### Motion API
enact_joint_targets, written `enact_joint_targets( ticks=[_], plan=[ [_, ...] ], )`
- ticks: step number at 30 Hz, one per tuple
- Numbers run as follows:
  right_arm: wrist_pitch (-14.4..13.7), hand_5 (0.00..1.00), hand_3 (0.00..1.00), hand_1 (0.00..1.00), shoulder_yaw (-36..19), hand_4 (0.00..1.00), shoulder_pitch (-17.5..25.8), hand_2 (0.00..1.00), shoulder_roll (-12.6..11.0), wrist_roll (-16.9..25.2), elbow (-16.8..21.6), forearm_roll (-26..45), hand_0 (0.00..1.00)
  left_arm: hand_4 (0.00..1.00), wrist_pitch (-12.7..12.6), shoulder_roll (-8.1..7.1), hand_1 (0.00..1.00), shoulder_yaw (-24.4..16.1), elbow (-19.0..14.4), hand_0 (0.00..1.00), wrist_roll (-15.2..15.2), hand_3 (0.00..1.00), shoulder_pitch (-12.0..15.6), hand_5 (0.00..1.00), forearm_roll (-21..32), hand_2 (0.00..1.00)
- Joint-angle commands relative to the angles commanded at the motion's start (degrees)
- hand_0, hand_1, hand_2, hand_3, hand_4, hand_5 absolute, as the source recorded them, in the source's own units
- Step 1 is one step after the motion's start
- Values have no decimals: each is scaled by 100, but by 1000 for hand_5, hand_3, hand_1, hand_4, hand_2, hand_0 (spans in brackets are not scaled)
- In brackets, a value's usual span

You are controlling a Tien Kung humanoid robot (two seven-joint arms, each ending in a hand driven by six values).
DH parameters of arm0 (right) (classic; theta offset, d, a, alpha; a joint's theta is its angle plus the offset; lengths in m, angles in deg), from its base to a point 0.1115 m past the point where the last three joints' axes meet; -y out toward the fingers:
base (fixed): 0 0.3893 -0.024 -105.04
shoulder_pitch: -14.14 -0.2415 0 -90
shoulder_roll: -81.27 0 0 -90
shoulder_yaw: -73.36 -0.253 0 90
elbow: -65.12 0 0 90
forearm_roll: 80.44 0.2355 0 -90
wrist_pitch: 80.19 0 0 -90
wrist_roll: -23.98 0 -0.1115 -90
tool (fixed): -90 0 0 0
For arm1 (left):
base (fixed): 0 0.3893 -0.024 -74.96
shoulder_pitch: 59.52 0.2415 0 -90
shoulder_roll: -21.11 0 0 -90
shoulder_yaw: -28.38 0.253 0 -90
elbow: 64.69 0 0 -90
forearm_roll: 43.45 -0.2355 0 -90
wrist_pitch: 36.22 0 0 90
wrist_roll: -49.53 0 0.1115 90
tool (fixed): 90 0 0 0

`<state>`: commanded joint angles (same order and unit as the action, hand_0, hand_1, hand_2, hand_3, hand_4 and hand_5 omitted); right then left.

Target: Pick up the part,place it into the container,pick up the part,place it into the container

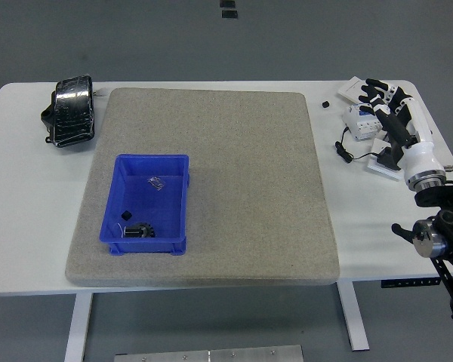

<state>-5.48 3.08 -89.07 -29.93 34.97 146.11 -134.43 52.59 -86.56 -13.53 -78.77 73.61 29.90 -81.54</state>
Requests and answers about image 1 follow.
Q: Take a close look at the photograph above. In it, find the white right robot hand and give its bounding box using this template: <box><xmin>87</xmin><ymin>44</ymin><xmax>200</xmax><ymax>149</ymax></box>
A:
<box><xmin>358</xmin><ymin>78</ymin><xmax>447</xmax><ymax>179</ymax></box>

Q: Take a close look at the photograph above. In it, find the large black bevel gear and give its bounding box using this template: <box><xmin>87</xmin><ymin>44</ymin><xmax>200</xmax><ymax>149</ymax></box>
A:
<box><xmin>136</xmin><ymin>222</ymin><xmax>156</xmax><ymax>239</ymax></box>

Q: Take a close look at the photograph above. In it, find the blue plastic box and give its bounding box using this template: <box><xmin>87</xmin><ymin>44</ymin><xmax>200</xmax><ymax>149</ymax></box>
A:
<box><xmin>98</xmin><ymin>153</ymin><xmax>192</xmax><ymax>256</ymax></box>

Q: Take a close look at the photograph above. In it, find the black power adapter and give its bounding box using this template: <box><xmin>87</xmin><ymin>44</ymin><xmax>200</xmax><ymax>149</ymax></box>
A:
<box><xmin>376</xmin><ymin>146</ymin><xmax>401</xmax><ymax>170</ymax></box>

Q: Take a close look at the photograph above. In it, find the white socket plate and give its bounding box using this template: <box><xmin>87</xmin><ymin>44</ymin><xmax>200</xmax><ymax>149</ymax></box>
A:
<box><xmin>366</xmin><ymin>137</ymin><xmax>405</xmax><ymax>182</ymax></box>

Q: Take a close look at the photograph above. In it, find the white circuit breaker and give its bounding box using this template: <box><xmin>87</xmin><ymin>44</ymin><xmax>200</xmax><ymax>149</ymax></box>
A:
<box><xmin>342</xmin><ymin>103</ymin><xmax>386</xmax><ymax>143</ymax></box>

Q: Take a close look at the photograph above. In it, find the black table control panel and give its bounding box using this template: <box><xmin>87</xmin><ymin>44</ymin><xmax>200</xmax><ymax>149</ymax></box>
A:
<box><xmin>381</xmin><ymin>278</ymin><xmax>442</xmax><ymax>289</ymax></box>

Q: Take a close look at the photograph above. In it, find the white table leg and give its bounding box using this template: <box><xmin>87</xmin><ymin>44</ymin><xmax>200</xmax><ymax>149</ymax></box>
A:
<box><xmin>337</xmin><ymin>281</ymin><xmax>370</xmax><ymax>352</ymax></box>
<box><xmin>63</xmin><ymin>292</ymin><xmax>94</xmax><ymax>362</ymax></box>

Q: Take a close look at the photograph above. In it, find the grey-brown felt mat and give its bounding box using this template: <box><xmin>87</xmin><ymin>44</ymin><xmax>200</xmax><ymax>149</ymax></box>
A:
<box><xmin>64</xmin><ymin>87</ymin><xmax>343</xmax><ymax>287</ymax></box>

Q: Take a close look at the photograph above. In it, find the black tape-wrapped device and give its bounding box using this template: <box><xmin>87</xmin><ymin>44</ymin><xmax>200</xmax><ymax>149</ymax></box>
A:
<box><xmin>40</xmin><ymin>74</ymin><xmax>98</xmax><ymax>149</ymax></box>

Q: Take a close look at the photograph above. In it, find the black adapter cord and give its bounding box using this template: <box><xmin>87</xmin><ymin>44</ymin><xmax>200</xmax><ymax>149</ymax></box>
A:
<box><xmin>334</xmin><ymin>126</ymin><xmax>381</xmax><ymax>164</ymax></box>

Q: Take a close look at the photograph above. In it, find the white wall switch plate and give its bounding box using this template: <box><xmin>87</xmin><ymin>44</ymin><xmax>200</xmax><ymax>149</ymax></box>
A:
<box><xmin>337</xmin><ymin>76</ymin><xmax>371</xmax><ymax>104</ymax></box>

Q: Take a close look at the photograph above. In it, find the grey metal base plate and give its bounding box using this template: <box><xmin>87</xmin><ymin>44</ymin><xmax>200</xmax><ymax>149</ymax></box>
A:
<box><xmin>114</xmin><ymin>345</ymin><xmax>304</xmax><ymax>362</ymax></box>

